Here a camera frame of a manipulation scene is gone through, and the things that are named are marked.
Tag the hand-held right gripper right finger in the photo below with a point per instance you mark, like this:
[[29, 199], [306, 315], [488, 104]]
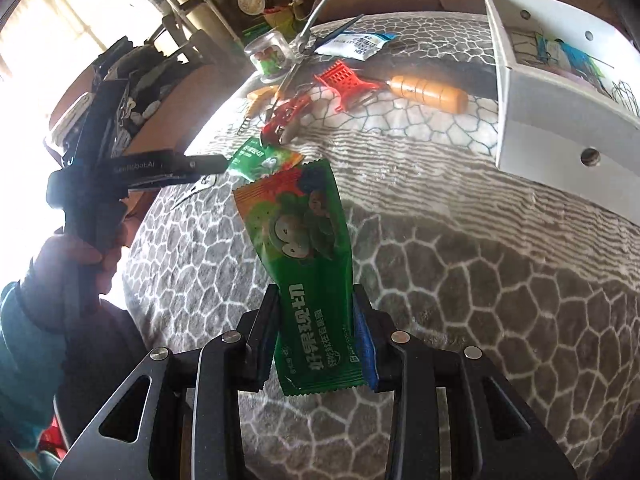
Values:
[[367, 360]]

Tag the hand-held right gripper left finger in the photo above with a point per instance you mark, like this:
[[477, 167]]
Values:
[[260, 340]]

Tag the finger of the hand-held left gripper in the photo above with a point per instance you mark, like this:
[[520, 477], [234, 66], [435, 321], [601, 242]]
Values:
[[207, 165]]

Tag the small green snack packet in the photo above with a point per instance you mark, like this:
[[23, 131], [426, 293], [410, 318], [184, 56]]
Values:
[[260, 157]]

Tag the green fruit snack packet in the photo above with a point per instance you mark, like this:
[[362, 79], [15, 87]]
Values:
[[300, 240]]

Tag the white cardboard box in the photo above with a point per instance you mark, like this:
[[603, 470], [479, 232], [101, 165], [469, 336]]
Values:
[[540, 125]]

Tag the person's left forearm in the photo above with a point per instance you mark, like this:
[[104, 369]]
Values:
[[30, 360]]

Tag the person's left hand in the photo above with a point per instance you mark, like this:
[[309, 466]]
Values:
[[52, 265]]

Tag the small metal scissors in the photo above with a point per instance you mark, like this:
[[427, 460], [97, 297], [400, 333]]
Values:
[[192, 192]]

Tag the yellow plastic tool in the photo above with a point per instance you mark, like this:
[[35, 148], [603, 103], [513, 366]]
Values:
[[261, 97]]

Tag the dark clothes pile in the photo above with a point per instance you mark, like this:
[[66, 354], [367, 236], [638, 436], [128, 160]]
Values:
[[150, 80]]

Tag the grey patterned blanket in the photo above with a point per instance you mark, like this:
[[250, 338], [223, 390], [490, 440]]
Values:
[[450, 285]]

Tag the clear glass jar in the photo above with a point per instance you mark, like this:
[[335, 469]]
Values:
[[267, 55]]

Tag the red plastic grater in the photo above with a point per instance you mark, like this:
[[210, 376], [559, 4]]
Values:
[[340, 82]]

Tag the metal tongs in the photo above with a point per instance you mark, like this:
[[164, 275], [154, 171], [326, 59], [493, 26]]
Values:
[[310, 30]]

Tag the round tin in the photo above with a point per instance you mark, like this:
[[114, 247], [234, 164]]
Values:
[[251, 0]]

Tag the white printed packet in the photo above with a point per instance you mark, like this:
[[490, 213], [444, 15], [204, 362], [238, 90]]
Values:
[[355, 45]]

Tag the teal flat package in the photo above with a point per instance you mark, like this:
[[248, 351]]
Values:
[[577, 60]]

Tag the metal whisk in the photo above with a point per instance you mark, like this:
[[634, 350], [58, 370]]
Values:
[[625, 95]]

